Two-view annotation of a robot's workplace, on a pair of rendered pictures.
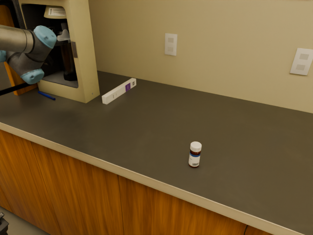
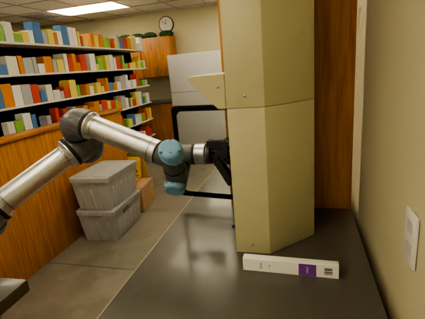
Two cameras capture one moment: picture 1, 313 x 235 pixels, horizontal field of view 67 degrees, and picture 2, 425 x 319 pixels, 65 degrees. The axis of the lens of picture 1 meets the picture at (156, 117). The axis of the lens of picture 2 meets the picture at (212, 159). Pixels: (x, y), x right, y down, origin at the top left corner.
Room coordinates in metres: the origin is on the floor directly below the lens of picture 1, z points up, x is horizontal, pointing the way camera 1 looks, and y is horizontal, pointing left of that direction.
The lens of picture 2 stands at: (0.79, -0.61, 1.53)
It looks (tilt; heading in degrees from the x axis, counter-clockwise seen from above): 15 degrees down; 80
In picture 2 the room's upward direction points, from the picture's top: 5 degrees counter-clockwise
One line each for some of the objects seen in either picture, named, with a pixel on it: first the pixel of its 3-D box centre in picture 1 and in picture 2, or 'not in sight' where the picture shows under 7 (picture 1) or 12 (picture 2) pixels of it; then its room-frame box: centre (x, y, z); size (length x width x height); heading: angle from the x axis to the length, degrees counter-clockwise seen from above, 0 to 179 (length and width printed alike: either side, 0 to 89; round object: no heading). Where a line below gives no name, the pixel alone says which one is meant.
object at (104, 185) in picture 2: not in sight; (107, 183); (0.29, 2.71, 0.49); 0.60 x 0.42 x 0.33; 65
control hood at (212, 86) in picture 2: not in sight; (219, 88); (1.03, 0.51, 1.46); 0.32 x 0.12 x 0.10; 65
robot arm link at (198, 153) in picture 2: not in sight; (202, 154); (0.96, 0.54, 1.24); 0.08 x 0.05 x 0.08; 65
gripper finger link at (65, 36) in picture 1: (66, 36); not in sight; (1.10, 0.41, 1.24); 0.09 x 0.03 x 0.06; 129
